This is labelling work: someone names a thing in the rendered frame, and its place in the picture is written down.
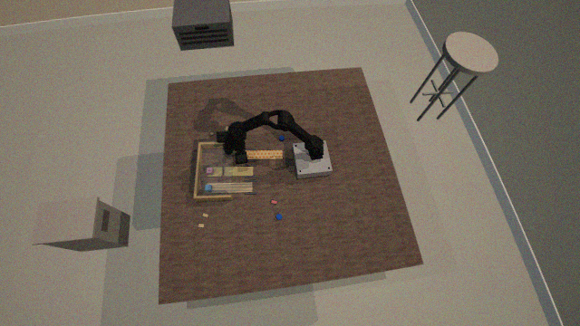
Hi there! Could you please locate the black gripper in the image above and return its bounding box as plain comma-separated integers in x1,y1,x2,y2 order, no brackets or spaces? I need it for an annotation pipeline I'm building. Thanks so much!
233,140,248,164

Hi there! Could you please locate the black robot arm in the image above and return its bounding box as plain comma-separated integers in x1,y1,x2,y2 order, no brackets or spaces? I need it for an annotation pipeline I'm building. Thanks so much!
217,110,324,160

